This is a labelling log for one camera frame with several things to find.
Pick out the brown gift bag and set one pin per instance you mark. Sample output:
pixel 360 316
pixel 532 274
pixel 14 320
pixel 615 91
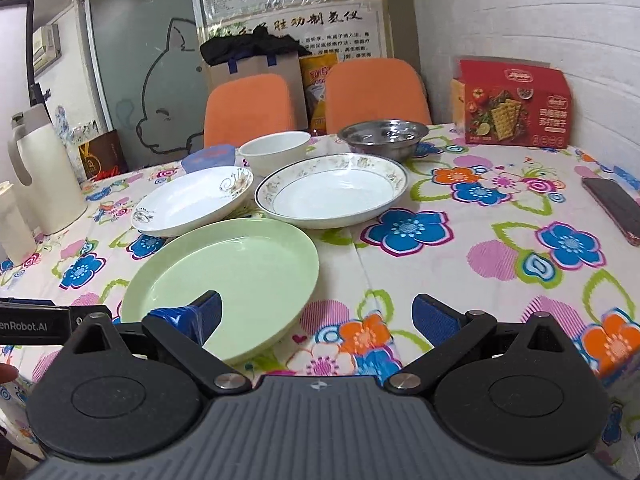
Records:
pixel 102 157

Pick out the floral tablecloth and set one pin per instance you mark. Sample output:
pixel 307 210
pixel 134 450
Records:
pixel 542 382

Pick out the cream thermos jug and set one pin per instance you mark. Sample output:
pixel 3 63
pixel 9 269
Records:
pixel 43 170

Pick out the stainless steel bowl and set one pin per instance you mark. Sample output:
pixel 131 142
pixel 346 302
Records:
pixel 390 138

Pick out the blue translucent plastic bowl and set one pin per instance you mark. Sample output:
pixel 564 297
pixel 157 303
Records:
pixel 215 156

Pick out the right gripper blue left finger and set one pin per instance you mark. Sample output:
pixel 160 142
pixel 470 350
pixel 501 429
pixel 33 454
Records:
pixel 197 320

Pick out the wall air conditioner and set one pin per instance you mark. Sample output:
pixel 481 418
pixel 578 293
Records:
pixel 45 47

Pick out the frosted glass door with cat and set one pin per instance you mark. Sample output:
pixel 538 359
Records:
pixel 149 76

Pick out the right orange chair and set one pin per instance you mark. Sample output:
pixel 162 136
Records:
pixel 369 89

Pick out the person's left hand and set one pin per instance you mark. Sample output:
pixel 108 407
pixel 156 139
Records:
pixel 8 373

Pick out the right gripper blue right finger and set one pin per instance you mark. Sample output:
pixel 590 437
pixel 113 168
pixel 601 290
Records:
pixel 435 321

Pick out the red cracker box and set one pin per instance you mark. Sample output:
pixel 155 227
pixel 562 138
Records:
pixel 511 103

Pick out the light green plastic plate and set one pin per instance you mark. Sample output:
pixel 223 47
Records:
pixel 264 270

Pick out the yellow snack bag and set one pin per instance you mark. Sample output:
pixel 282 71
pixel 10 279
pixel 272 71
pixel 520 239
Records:
pixel 314 69

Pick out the orange chair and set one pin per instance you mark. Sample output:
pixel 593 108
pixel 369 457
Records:
pixel 244 109
pixel 369 89

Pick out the brown paper bag blue handles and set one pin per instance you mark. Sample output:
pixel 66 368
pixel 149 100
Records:
pixel 283 65

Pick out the left orange chair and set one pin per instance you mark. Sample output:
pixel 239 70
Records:
pixel 244 109

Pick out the white ceramic bowl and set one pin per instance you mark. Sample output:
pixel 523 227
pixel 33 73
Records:
pixel 272 152

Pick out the dark smartphone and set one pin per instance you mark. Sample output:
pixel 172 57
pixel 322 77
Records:
pixel 623 210

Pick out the white softbox light panel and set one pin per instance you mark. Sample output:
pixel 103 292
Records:
pixel 16 70

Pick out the white sign with chinese text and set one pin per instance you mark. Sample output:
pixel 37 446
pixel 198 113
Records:
pixel 349 28

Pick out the black cloth on bag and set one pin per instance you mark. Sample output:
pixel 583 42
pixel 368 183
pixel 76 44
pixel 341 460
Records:
pixel 259 42

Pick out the white plate with gold rim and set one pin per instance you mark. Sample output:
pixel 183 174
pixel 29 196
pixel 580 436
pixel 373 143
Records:
pixel 332 191

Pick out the white plate with flower motif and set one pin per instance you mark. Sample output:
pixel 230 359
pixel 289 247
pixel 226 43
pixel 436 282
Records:
pixel 192 201

